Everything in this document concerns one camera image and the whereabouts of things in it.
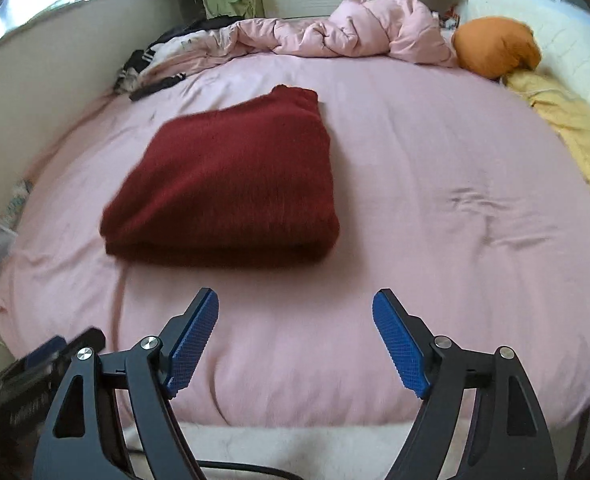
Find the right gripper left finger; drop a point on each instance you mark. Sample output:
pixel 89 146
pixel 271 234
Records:
pixel 83 437

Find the dark red knit cardigan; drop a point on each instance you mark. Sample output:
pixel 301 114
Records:
pixel 249 185

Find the right forearm white fleece sleeve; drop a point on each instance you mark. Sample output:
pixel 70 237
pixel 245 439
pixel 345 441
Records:
pixel 353 452

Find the pink bed sheet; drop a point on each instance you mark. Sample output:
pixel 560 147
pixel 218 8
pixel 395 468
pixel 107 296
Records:
pixel 449 190

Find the yellow pillow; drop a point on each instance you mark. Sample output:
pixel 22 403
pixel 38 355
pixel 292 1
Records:
pixel 565 112

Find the black white striped garment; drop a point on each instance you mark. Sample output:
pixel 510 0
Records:
pixel 134 80

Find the orange pillow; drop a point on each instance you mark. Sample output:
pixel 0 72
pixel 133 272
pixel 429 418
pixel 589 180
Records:
pixel 493 46

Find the white tufted headboard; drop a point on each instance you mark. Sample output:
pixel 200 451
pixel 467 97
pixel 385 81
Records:
pixel 561 31

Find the pink crumpled duvet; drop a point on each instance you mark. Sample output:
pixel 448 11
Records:
pixel 402 29

